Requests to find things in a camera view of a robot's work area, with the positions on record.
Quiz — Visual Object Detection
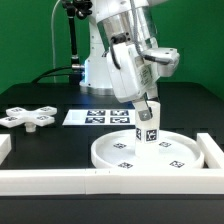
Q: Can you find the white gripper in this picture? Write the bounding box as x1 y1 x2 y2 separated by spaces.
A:
106 37 158 121

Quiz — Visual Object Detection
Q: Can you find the white round table top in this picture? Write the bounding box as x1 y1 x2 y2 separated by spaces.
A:
91 129 204 171

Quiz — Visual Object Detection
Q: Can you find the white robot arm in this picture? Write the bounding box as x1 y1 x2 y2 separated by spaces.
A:
80 0 158 121

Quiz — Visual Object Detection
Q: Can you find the white marker sheet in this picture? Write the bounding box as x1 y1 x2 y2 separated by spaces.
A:
63 109 135 126

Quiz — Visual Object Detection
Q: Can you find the white U-shaped boundary fence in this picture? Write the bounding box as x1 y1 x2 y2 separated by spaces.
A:
0 133 224 196

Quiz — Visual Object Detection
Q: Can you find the white cross-shaped table base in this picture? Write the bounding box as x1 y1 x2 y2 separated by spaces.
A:
0 106 57 133

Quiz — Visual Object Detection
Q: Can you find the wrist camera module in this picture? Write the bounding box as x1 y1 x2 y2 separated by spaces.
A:
144 48 180 77

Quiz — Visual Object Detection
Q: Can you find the black camera stand pole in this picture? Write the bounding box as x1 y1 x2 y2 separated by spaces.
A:
62 0 92 85

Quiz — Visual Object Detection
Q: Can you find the white cable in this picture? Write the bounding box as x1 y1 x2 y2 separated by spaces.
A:
50 0 64 84

